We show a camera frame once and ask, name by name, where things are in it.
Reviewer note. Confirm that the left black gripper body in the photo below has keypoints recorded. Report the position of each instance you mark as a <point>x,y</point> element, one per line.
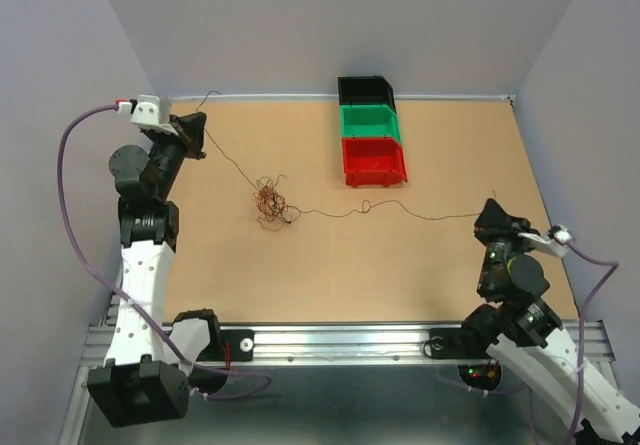
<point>168,149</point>

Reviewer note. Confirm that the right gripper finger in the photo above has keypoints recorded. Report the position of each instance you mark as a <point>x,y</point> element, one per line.
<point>483,227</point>
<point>502,220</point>

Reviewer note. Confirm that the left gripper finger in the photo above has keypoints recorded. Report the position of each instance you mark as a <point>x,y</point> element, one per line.
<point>193,122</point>
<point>194,143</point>

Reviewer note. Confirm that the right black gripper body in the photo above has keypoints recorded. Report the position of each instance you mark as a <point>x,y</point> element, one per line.
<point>503,246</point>

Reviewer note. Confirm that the red storage bin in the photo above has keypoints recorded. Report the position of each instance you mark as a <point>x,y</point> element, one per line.
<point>373,161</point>

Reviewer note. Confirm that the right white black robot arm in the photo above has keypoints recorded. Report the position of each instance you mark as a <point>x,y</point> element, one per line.
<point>519,330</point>

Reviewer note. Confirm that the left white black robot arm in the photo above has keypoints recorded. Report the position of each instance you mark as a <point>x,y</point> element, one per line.
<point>144,378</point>

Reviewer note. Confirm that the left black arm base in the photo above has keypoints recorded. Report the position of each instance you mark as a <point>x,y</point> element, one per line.
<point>233,346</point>

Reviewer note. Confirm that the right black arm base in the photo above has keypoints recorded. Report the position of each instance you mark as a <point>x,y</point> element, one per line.
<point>475,368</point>

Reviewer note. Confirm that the green storage bin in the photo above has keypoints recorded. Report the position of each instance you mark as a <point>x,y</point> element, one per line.
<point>369,121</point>

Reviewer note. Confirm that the black storage bin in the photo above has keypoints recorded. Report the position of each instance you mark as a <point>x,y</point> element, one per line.
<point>365,91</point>

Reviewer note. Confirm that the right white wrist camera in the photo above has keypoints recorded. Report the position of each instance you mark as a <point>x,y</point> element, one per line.
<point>555,242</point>

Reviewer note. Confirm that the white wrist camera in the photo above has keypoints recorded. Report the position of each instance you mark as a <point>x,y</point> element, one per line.
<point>148,112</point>
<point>555,242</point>

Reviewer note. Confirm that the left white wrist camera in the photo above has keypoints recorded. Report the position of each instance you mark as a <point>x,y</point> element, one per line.
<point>148,112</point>

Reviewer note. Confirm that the aluminium front rail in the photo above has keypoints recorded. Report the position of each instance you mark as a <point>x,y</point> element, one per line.
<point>350,344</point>

